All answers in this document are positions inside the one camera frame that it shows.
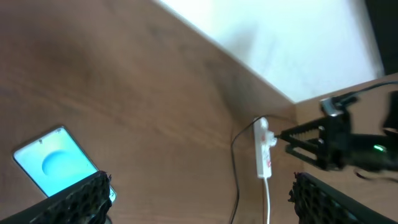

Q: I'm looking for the white power strip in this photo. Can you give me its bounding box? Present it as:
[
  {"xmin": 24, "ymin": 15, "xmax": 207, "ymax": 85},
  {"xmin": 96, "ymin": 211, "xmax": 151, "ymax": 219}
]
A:
[{"xmin": 253, "ymin": 118, "xmax": 277, "ymax": 179}]

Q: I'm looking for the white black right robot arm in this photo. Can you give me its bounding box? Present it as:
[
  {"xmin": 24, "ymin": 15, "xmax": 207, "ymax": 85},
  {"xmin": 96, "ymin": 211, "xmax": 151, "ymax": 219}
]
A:
[{"xmin": 278, "ymin": 91, "xmax": 397, "ymax": 172}]

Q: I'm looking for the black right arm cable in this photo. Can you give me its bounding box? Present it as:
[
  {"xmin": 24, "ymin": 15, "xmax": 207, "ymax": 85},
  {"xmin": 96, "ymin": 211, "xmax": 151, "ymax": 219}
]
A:
[{"xmin": 335, "ymin": 80, "xmax": 398, "ymax": 105}]

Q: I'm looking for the black charger cable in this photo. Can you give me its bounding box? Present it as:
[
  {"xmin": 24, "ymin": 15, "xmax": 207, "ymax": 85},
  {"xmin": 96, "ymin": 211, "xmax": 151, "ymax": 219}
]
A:
[{"xmin": 229, "ymin": 114, "xmax": 296, "ymax": 224}]

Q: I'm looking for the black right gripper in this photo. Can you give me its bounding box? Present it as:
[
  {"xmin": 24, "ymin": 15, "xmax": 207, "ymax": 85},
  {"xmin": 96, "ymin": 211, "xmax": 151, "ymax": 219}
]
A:
[{"xmin": 276, "ymin": 114, "xmax": 351, "ymax": 170}]

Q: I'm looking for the white power strip cord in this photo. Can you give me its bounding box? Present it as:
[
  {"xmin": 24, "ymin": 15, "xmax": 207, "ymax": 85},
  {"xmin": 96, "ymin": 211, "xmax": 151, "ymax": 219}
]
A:
[{"xmin": 263, "ymin": 177, "xmax": 271, "ymax": 224}]

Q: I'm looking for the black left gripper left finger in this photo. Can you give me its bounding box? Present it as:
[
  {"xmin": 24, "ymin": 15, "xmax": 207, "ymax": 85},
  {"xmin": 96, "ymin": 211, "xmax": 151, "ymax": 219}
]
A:
[{"xmin": 1, "ymin": 171, "xmax": 112, "ymax": 224}]

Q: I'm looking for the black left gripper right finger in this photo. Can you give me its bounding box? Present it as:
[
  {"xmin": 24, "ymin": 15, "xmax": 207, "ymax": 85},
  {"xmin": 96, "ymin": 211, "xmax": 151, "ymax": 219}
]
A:
[{"xmin": 289, "ymin": 172, "xmax": 397, "ymax": 224}]

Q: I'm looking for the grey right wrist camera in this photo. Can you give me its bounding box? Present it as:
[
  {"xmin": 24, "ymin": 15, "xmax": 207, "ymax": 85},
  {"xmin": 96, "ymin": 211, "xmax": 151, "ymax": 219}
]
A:
[{"xmin": 320, "ymin": 98, "xmax": 343, "ymax": 117}]

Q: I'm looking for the blue Galaxy smartphone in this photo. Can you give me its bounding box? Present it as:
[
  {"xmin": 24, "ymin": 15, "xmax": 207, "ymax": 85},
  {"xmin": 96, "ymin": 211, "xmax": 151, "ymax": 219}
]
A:
[{"xmin": 12, "ymin": 124, "xmax": 118, "ymax": 203}]

